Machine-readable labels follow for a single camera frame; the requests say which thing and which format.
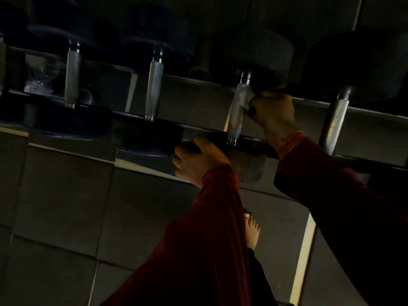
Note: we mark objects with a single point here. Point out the person's left forearm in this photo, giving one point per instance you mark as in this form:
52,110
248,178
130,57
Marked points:
204,245

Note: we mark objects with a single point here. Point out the white wiping cloth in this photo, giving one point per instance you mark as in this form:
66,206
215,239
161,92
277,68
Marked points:
245,96

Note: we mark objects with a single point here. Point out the person's bare foot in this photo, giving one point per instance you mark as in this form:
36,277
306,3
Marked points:
252,229

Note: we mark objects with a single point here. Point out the person's right hand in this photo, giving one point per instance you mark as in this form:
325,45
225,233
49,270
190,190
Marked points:
275,116

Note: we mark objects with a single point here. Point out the person's left hand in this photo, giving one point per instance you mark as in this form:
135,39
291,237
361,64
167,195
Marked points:
200,162

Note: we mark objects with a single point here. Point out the person's right forearm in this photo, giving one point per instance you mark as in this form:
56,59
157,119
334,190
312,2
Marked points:
344,213

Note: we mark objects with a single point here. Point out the person's black trouser leg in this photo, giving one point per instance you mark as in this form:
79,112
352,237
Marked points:
259,280

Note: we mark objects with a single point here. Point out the dark metal dumbbell rack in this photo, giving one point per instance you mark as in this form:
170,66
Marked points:
197,101

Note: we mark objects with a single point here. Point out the clear crumpled plastic bag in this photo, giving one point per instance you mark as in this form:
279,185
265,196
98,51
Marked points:
40,78

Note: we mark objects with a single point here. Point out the person's right fingers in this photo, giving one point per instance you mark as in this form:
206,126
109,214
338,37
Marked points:
255,108

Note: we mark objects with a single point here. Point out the person's left thumb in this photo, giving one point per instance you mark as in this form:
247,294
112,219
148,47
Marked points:
208,144

